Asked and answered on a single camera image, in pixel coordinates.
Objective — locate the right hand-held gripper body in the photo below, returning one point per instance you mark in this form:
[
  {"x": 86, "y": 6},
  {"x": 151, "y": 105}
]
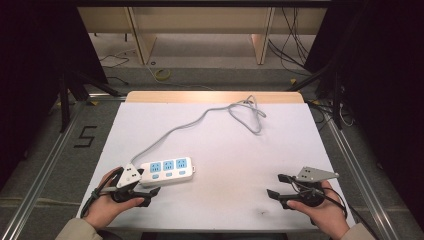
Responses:
[{"x": 311, "y": 186}]

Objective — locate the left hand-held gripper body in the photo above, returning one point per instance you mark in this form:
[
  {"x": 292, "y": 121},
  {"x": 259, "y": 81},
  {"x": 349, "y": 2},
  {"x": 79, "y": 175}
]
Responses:
[{"x": 128, "y": 175}]

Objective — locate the white power strip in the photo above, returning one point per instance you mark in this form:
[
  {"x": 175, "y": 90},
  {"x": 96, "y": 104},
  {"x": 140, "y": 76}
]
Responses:
[{"x": 167, "y": 171}]

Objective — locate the person's right hand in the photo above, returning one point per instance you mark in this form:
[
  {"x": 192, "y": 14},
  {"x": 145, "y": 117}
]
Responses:
[{"x": 325, "y": 215}]

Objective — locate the person's left hand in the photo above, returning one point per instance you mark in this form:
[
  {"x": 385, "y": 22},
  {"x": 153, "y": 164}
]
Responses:
[{"x": 105, "y": 206}]

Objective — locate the white table sheet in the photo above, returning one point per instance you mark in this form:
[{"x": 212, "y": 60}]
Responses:
[{"x": 220, "y": 166}]

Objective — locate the yellow tape roll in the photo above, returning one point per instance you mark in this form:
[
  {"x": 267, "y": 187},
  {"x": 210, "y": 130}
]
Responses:
[{"x": 162, "y": 74}]

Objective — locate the black metal stand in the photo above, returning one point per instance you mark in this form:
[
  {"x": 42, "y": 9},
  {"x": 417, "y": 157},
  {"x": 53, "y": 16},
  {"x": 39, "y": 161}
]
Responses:
[
  {"x": 71, "y": 90},
  {"x": 335, "y": 86}
]

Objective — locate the aluminium floor rail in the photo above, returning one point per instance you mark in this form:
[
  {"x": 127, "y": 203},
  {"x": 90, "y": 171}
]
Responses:
[
  {"x": 40, "y": 173},
  {"x": 363, "y": 180}
]

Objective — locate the light wooden desk frame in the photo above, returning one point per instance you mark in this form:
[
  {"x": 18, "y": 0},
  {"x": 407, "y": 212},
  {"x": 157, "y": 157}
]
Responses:
[{"x": 206, "y": 23}]

